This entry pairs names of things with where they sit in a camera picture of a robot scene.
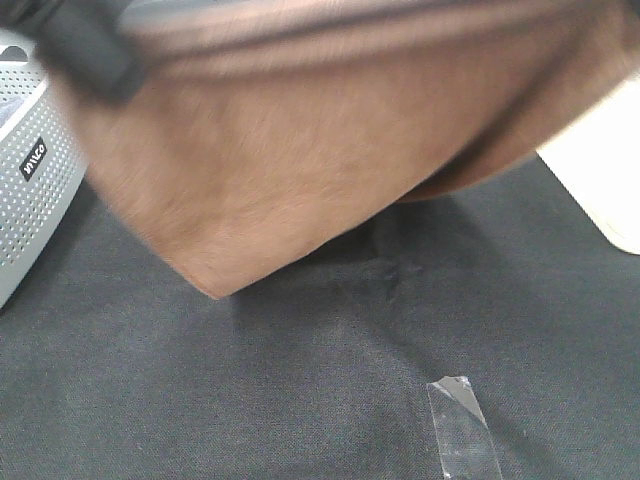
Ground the white perforated plastic basket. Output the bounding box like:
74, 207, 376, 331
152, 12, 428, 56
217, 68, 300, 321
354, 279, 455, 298
0, 30, 86, 304

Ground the clear adhesive tape strip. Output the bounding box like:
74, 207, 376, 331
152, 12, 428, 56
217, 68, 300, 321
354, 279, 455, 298
427, 376, 503, 480

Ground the black table cloth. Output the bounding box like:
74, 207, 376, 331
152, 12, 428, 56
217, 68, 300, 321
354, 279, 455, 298
1, 161, 639, 479

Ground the brown microfiber towel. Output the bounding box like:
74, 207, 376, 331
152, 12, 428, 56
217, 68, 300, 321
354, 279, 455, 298
47, 0, 640, 301

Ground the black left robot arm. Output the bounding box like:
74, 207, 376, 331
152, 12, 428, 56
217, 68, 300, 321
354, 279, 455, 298
1, 1, 145, 103

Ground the white plastic bin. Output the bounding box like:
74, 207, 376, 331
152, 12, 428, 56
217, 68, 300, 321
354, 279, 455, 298
537, 74, 639, 255

